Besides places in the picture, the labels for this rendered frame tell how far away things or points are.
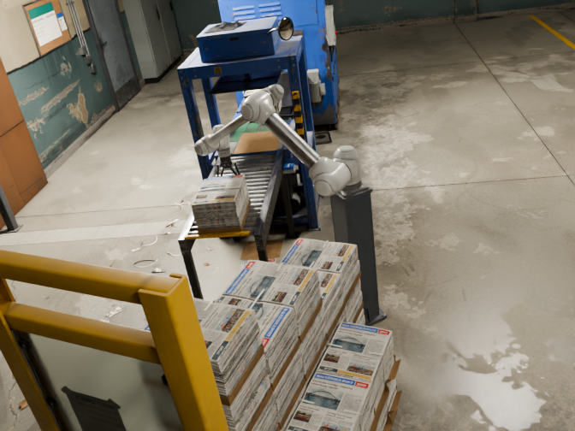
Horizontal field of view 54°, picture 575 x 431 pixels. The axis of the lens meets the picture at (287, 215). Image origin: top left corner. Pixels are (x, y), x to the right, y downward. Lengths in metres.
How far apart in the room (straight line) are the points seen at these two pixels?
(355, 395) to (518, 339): 1.51
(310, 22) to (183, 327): 5.64
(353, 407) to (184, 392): 1.26
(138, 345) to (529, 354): 2.76
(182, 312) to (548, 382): 2.67
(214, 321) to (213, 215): 1.52
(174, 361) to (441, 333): 2.66
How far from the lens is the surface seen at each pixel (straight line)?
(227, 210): 3.55
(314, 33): 6.82
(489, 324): 4.02
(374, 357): 2.90
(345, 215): 3.49
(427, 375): 3.65
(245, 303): 2.58
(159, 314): 1.41
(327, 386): 2.79
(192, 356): 1.49
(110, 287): 1.48
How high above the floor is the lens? 2.61
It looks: 29 degrees down
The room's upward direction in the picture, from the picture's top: 9 degrees counter-clockwise
